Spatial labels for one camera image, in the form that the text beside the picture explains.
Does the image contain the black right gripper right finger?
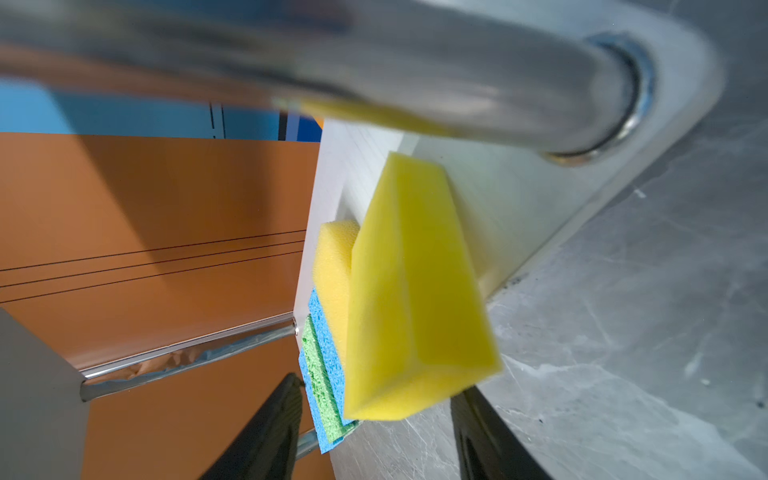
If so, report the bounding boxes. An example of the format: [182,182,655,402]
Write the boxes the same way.
[451,386,552,480]

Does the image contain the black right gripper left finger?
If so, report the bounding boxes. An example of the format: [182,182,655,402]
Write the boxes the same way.
[202,373,303,479]

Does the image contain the green cellulose sponge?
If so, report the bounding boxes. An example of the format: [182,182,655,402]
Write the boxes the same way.
[300,316,360,442]

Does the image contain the blue cellulose sponge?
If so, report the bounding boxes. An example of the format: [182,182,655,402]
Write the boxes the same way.
[298,352,345,454]
[308,289,352,425]

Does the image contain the bright yellow foam sponge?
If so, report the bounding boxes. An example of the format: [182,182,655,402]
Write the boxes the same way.
[344,153,502,421]

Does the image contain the small orange-yellow sponge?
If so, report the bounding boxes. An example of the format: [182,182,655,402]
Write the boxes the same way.
[313,220,360,364]

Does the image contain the white two-tier metal shelf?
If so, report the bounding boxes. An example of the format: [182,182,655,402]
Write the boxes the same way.
[0,0,727,480]

